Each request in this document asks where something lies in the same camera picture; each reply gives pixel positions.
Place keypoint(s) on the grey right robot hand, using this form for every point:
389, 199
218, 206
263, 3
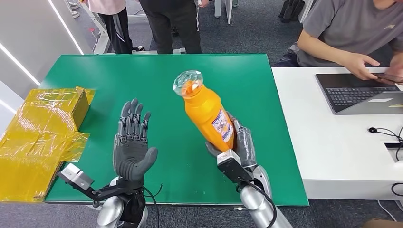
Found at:
245, 148

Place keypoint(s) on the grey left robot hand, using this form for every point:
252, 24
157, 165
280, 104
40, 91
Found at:
130, 154

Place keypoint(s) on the orange bottle with clear cap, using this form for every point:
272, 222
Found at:
203, 113

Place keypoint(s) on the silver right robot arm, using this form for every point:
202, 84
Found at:
256, 204

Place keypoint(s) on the white desk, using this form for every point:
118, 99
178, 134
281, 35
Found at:
330, 151

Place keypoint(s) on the yellow tape-wrapped cardboard box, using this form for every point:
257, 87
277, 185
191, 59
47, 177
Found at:
41, 138

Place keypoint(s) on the dark grey laptop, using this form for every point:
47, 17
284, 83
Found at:
355, 94

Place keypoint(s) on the standing person in black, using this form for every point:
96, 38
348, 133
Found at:
170, 28

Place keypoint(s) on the standing person in pink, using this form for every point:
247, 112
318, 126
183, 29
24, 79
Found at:
110, 22

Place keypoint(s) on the white table legs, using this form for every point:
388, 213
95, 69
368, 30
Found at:
228, 9

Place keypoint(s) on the seated person in grey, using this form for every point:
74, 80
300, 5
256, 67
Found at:
346, 28

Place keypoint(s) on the dark smartphone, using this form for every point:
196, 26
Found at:
390, 77

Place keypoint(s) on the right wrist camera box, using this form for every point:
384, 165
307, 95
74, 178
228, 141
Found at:
230, 166

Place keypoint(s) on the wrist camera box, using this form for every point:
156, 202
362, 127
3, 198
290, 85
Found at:
230, 166
77, 177

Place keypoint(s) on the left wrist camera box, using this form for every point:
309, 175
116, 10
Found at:
77, 177

